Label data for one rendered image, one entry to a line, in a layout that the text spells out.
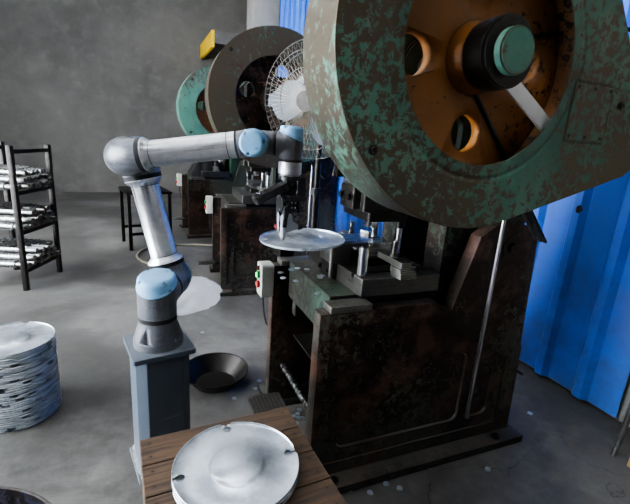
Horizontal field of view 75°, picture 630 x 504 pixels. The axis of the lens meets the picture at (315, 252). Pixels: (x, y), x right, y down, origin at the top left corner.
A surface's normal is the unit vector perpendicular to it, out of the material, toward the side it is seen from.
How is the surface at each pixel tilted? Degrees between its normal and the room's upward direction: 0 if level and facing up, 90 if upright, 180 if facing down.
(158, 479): 0
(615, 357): 90
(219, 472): 0
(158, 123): 90
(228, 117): 90
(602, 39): 90
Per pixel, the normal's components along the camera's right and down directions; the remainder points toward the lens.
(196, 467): 0.07, -0.96
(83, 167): 0.37, 0.27
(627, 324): -0.92, 0.04
